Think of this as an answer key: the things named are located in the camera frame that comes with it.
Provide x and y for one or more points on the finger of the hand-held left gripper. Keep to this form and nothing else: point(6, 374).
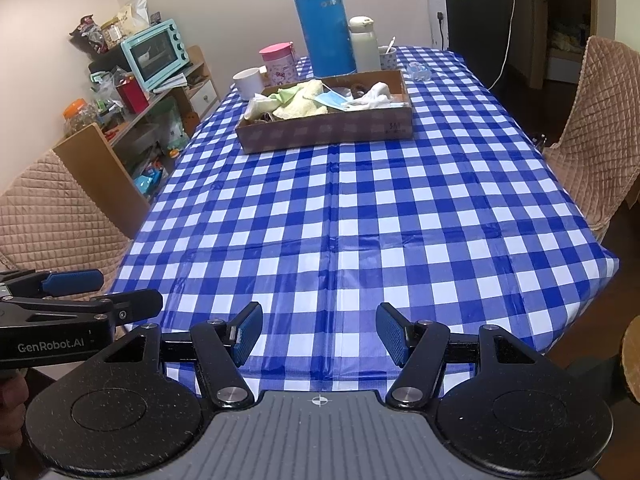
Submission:
point(70, 282)
point(140, 304)

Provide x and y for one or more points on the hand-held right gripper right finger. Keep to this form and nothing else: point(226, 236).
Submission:
point(391, 335)

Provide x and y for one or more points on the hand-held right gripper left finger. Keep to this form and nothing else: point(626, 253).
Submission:
point(248, 335)

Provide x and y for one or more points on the cardboard box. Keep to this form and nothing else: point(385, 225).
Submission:
point(325, 130)

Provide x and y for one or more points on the grey brown cloth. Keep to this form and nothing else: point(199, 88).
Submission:
point(260, 117)

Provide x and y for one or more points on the pale yellow towel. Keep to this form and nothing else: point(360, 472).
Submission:
point(300, 105)

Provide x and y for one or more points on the blue face mask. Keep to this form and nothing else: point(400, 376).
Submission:
point(337, 100)

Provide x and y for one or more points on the brown sock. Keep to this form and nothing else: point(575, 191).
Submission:
point(357, 90)

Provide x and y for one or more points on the person's left hand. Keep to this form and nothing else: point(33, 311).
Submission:
point(10, 405)

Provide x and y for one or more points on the quilted tan chair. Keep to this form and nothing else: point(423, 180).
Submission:
point(595, 135)
point(55, 215)

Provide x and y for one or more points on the wooden shelf unit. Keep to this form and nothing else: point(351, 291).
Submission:
point(100, 175)

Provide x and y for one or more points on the blue white checkered tablecloth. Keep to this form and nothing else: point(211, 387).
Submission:
point(375, 220)

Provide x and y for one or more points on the orange lid plastic jar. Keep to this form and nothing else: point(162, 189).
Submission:
point(80, 120)

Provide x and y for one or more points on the paper booklet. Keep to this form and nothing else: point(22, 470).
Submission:
point(170, 84)

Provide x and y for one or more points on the wooden stool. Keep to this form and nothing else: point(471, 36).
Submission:
point(632, 360)

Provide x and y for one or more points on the teal toaster oven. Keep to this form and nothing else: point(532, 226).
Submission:
point(155, 55)

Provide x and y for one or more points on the white mug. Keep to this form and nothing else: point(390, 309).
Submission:
point(247, 85)

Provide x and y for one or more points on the pile of snack bags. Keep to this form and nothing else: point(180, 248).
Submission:
point(110, 27)

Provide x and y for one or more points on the clear plastic bottle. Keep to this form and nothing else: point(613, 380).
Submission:
point(419, 71)

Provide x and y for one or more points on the pink lidded cartoon cup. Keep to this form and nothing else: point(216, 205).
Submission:
point(279, 67)

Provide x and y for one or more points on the small patterned mug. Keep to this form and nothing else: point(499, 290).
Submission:
point(387, 60)

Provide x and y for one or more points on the white insulated bottle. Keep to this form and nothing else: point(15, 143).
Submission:
point(364, 45)

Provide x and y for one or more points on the white spoon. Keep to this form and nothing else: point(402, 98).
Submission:
point(391, 42)

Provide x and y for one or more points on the blue thermos jug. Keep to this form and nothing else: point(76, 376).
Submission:
point(325, 25)

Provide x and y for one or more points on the black refrigerator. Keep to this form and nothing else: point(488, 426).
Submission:
point(475, 25)

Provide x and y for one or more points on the white appliance box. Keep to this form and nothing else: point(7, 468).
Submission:
point(436, 10)

